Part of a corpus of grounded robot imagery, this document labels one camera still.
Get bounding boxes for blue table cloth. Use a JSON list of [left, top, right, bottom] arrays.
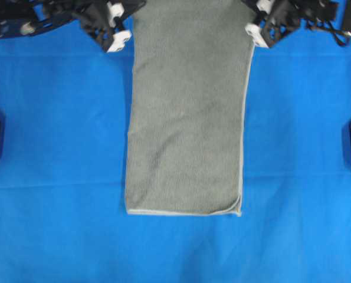
[[0, 23, 351, 282]]

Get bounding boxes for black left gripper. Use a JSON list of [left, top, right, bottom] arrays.
[[80, 1, 146, 52]]

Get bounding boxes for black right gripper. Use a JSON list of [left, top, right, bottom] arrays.
[[242, 0, 304, 48]]

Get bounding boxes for large grey towel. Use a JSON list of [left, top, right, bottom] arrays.
[[124, 1, 254, 216]]

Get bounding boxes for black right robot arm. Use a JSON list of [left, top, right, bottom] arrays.
[[242, 0, 351, 48]]

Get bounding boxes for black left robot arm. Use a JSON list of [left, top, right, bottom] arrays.
[[0, 1, 146, 52]]

